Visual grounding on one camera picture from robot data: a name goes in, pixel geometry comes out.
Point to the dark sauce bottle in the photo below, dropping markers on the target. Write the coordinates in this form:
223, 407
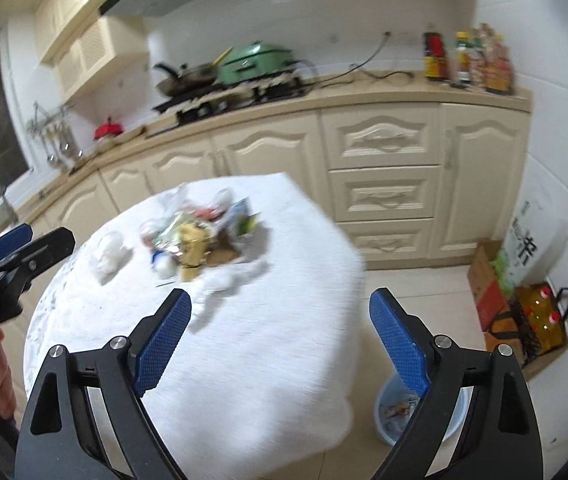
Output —
434, 57

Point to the person's left hand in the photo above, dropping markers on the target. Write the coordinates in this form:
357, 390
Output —
3, 375

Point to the clear plastic bag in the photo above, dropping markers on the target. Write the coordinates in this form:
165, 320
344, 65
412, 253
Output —
178, 200

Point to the white blue small wrapper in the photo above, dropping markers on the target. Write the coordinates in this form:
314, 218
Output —
166, 265

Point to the green electric cooking pot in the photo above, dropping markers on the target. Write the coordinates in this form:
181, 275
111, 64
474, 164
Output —
254, 62

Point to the small cream lattice wall cabinet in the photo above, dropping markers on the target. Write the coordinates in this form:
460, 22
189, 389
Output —
98, 57

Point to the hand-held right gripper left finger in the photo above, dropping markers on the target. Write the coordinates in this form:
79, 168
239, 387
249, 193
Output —
161, 340

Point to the yellow capped bottle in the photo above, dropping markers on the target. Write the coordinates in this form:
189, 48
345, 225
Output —
462, 60

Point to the metal utensil rack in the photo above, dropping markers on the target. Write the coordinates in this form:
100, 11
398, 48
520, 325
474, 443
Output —
56, 135

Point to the white tissue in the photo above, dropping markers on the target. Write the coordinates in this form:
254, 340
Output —
229, 280

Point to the cream upper cabinet row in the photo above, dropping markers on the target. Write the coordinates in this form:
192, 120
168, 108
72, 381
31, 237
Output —
78, 10

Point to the cream kitchen base cabinet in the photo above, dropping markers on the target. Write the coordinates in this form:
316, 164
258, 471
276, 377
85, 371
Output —
479, 170

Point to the tall cream carved drawer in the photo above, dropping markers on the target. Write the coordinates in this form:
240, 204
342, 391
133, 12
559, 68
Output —
381, 137

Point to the blue plastic waste bin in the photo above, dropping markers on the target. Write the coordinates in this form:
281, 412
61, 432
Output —
389, 425

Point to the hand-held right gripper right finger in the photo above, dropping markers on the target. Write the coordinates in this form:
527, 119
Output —
399, 345

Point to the yellow cooking oil bottles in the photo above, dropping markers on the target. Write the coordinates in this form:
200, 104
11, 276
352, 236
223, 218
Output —
541, 317

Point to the red green cardboard box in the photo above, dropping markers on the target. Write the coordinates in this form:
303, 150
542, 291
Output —
486, 290

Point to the black gas stove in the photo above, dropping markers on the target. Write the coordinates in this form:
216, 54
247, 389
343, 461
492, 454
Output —
234, 97

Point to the round table with white tablecloth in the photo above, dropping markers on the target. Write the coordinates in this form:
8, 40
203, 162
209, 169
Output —
274, 340

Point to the white printed sack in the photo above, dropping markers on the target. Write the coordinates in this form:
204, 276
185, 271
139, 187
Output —
534, 240

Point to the brown wrapper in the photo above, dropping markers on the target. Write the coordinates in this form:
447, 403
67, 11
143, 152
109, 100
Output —
222, 255

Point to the cluster of seasoning bottles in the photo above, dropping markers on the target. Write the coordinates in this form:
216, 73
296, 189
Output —
494, 62

